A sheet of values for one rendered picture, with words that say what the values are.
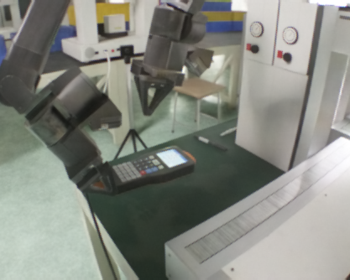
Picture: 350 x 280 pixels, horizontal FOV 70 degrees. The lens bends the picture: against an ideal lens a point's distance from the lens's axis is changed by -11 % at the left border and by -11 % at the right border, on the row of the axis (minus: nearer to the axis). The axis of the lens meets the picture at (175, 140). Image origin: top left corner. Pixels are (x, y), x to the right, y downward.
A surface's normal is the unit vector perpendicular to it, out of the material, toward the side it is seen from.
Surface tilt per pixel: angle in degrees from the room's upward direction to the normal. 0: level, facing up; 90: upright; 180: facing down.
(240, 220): 0
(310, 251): 0
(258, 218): 0
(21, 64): 71
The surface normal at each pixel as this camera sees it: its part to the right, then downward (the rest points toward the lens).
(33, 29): 0.37, -0.02
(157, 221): 0.00, -0.88
